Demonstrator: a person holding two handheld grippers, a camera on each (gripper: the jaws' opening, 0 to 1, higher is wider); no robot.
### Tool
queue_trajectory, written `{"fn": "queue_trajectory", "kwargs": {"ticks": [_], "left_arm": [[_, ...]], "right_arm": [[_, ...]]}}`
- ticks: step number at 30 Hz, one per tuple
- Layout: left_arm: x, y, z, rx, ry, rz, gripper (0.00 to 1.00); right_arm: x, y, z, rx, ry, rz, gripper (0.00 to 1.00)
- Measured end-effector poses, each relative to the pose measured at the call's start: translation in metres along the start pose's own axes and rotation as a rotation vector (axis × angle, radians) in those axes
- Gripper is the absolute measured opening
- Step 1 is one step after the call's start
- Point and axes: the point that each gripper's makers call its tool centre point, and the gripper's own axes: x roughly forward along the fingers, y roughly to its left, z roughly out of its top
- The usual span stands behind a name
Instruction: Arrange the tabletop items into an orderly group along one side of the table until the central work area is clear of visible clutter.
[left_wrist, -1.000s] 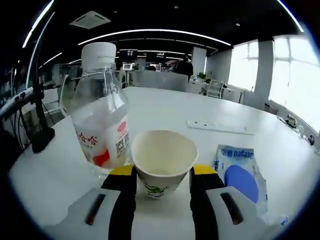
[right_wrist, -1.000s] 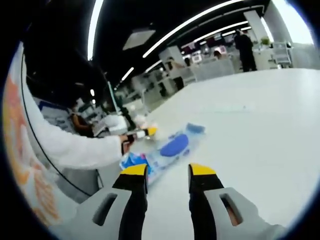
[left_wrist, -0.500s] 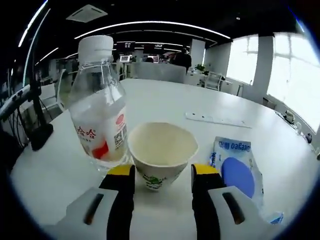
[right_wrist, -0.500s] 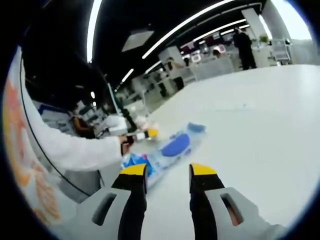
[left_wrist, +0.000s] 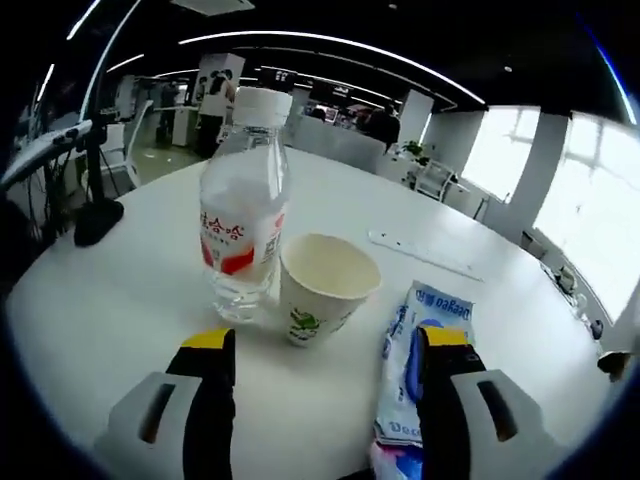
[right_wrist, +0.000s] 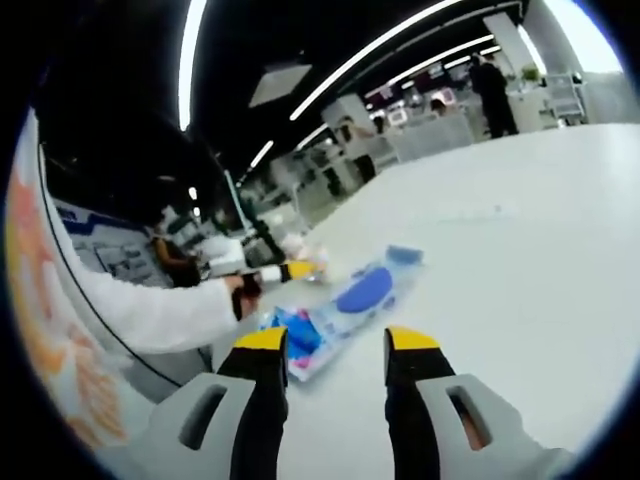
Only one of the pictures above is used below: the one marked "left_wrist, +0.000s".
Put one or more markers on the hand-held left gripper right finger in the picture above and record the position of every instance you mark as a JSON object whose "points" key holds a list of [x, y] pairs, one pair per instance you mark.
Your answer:
{"points": [[445, 400]]}

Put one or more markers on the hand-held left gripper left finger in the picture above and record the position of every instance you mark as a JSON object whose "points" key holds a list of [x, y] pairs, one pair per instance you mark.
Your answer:
{"points": [[210, 400]]}

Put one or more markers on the blue oval pouch packet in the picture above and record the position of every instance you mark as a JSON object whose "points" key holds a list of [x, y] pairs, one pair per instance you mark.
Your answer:
{"points": [[400, 350]]}

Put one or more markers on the blue pink wipes packet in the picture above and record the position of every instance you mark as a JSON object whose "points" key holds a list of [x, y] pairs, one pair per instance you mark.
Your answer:
{"points": [[395, 462]]}

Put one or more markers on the white paper cup green print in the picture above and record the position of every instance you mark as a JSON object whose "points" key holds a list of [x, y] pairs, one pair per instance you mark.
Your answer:
{"points": [[320, 300]]}

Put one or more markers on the clear plastic water bottle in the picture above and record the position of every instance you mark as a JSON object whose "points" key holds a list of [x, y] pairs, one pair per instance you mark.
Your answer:
{"points": [[240, 200]]}

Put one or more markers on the white table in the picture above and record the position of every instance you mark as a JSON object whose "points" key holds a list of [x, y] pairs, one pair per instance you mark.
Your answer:
{"points": [[125, 300]]}

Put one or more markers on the white power strip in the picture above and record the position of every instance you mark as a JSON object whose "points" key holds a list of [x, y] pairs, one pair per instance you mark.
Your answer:
{"points": [[425, 252]]}

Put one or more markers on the black monitor stand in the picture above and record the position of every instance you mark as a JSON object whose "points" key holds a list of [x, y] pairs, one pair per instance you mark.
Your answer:
{"points": [[97, 220]]}

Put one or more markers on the green potted plant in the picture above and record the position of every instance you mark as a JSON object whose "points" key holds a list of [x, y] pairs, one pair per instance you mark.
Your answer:
{"points": [[415, 150]]}

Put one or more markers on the white office chair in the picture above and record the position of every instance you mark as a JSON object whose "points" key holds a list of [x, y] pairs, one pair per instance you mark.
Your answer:
{"points": [[137, 140]]}

